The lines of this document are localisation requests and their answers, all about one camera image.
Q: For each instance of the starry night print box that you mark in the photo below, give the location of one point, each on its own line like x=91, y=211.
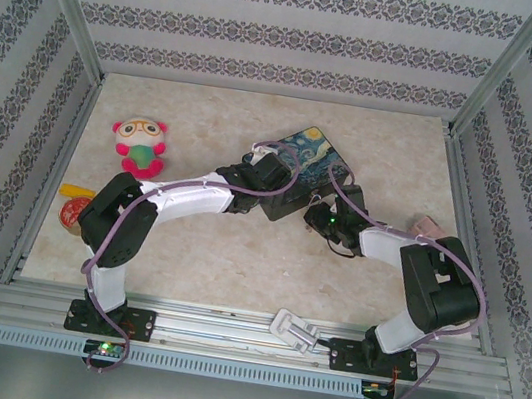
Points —
x=315, y=157

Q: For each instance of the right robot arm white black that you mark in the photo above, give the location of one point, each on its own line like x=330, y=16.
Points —
x=439, y=288

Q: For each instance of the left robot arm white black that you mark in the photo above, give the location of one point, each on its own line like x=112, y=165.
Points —
x=190, y=197

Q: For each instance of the pink plastic toy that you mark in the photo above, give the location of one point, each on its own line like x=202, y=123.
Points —
x=426, y=226

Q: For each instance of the white plastic clip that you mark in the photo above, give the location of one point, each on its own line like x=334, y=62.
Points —
x=293, y=330

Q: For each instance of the pink green plush toy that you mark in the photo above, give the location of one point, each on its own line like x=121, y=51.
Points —
x=139, y=149

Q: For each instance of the small circuit board green light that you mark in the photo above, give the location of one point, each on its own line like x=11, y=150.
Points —
x=105, y=348
x=377, y=392

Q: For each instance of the red round wooden disc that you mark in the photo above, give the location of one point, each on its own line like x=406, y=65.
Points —
x=71, y=211

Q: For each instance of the aluminium table side rail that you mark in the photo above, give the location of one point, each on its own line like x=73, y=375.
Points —
x=466, y=211
x=54, y=176

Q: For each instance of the aluminium frame rail long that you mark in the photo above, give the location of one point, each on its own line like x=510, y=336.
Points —
x=225, y=327

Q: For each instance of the aluminium frame corner post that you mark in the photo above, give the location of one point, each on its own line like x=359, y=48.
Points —
x=506, y=70
x=64, y=0

